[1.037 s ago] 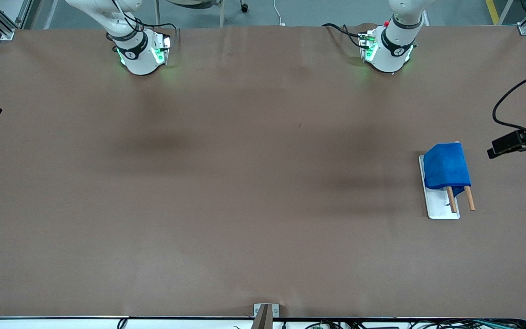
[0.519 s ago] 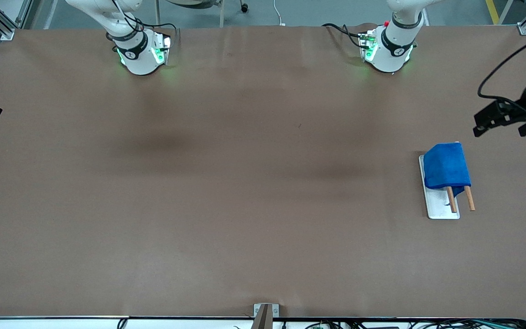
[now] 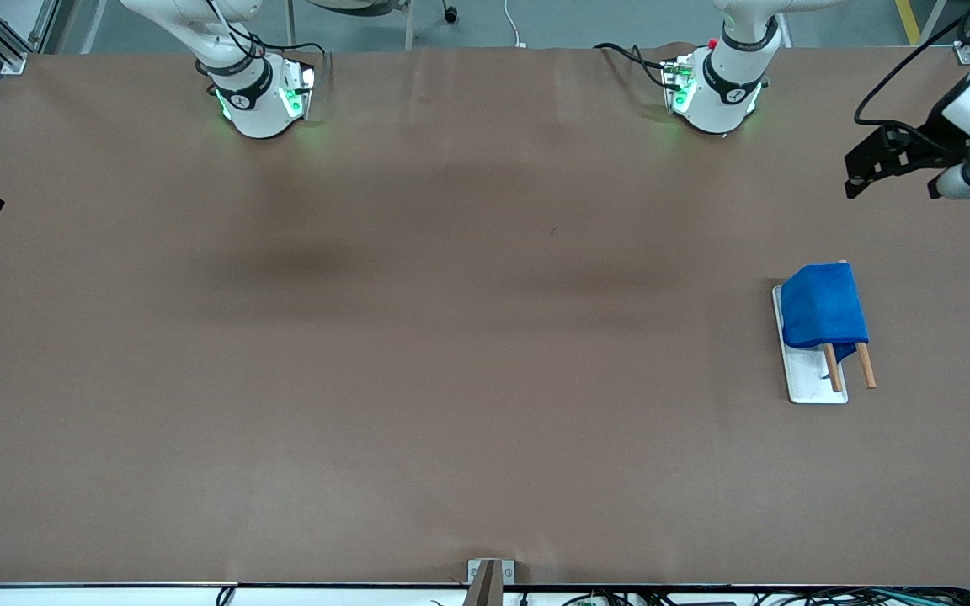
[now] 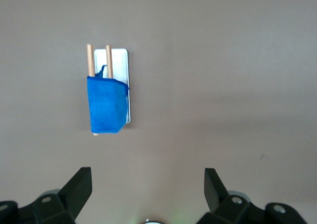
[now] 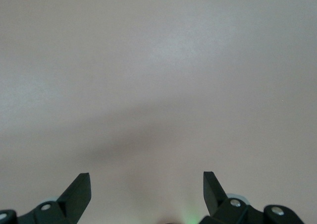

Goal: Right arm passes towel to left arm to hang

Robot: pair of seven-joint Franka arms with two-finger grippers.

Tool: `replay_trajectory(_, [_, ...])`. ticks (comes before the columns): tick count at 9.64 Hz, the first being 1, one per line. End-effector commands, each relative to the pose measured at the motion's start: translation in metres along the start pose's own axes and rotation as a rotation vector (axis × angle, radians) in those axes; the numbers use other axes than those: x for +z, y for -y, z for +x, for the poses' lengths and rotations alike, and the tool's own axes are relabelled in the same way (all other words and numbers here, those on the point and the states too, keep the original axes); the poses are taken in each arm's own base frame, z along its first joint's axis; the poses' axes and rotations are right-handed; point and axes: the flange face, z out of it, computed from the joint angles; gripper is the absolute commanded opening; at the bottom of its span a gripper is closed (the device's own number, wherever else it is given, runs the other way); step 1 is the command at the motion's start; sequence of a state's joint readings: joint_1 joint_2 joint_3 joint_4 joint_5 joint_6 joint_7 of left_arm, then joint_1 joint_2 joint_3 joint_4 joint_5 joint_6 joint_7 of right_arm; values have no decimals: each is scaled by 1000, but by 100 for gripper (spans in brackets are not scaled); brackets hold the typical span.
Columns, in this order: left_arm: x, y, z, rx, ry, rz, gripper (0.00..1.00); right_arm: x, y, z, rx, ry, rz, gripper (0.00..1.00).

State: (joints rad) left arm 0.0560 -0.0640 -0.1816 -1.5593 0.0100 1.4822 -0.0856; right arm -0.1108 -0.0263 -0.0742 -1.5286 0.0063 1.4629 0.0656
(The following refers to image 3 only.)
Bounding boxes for brown table cover sheet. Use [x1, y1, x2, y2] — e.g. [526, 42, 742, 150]
[0, 44, 970, 588]

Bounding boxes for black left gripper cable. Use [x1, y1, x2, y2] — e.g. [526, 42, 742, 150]
[854, 0, 970, 131]

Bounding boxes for chair with caster wheels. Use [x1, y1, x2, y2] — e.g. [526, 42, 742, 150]
[287, 0, 461, 51]

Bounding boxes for black arm base cable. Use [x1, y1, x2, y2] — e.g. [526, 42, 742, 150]
[199, 0, 330, 93]
[593, 42, 680, 89]

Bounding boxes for grey metal mount bracket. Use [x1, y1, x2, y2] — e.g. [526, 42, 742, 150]
[464, 558, 515, 606]

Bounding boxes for blue microfibre towel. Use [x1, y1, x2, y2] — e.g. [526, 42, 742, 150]
[781, 263, 871, 364]

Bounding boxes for white towel rack wooden bars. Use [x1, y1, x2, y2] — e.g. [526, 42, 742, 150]
[771, 259, 878, 405]

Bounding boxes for thin white cable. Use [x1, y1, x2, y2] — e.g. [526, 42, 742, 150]
[504, 0, 528, 49]

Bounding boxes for cable bundle under table edge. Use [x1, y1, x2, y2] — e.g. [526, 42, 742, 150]
[430, 587, 970, 606]

